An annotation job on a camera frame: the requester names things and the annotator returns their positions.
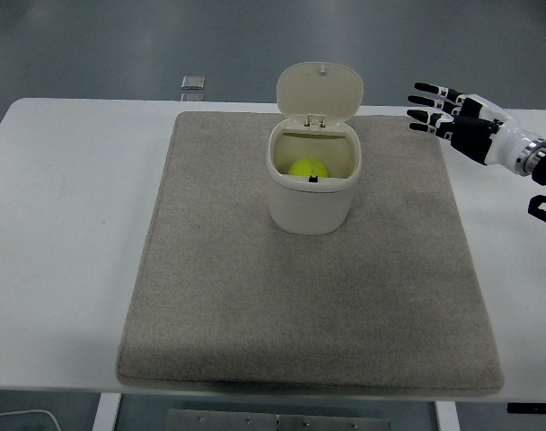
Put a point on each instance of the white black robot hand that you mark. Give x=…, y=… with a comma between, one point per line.
x=484, y=137

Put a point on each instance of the yellow-green tennis ball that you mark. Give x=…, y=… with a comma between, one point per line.
x=306, y=168

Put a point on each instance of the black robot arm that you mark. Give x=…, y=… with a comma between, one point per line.
x=544, y=170

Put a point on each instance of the cream bin with hinged lid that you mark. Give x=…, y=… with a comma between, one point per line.
x=309, y=211

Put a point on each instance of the black table control panel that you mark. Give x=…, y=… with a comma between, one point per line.
x=533, y=407

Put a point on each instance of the beige fabric mat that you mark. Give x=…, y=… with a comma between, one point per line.
x=264, y=305

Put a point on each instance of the white table leg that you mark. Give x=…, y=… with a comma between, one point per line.
x=106, y=413
x=446, y=417

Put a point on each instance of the narrow metal floor plate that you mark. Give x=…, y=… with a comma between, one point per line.
x=192, y=97

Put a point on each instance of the square metal floor plate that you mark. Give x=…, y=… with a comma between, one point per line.
x=193, y=82

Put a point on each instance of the grey metal plate with screws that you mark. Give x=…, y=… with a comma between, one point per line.
x=277, y=422

